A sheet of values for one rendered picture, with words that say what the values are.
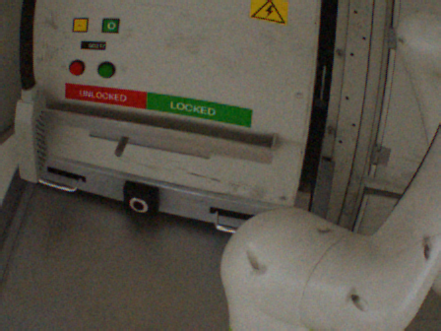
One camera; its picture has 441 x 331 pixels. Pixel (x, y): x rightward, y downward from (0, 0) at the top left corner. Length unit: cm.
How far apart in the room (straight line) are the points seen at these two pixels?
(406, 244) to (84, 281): 77
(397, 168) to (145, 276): 55
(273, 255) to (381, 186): 91
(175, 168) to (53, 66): 30
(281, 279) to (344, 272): 7
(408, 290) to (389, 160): 89
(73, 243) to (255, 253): 70
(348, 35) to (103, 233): 57
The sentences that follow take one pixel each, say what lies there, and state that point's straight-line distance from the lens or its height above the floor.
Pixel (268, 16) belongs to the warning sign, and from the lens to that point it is 107.
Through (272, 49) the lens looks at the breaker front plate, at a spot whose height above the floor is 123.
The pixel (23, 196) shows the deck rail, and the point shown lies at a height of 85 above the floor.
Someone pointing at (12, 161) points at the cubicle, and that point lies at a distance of 176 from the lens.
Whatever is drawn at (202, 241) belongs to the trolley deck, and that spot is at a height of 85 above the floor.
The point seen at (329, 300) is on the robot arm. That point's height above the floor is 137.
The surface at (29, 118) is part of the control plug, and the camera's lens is 118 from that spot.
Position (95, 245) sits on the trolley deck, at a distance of 132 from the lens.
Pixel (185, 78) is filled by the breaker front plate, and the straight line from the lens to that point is 117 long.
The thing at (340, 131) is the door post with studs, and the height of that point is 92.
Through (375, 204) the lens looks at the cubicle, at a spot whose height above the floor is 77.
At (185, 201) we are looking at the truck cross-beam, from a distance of 131.
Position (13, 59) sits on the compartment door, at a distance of 149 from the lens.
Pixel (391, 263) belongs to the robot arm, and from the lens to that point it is 59.
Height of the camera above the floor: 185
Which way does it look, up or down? 43 degrees down
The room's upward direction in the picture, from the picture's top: 6 degrees clockwise
